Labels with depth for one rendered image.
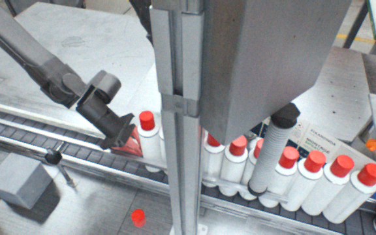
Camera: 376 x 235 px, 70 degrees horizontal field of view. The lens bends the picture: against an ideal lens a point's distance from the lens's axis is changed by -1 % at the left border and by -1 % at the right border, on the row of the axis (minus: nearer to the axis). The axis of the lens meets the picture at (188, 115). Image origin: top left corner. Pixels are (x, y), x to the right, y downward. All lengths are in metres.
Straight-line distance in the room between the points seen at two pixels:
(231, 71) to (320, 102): 0.81
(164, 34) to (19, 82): 1.06
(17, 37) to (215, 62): 0.51
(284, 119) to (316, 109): 0.65
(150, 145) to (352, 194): 0.44
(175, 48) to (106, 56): 1.02
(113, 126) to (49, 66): 0.19
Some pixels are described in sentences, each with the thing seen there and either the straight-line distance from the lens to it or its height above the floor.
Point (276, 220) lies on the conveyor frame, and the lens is 0.73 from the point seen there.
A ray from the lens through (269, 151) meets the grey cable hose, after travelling 0.40.
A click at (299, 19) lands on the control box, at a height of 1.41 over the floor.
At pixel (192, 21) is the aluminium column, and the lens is 0.23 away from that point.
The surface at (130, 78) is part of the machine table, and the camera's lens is 1.12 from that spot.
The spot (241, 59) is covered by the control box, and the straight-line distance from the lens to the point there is 0.22.
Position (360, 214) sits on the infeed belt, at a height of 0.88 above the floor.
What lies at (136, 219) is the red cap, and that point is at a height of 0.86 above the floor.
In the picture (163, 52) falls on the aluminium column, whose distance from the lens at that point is 0.25.
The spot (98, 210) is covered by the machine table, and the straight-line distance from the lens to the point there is 0.80.
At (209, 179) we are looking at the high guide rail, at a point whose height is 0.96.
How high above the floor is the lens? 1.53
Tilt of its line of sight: 48 degrees down
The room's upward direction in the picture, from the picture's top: straight up
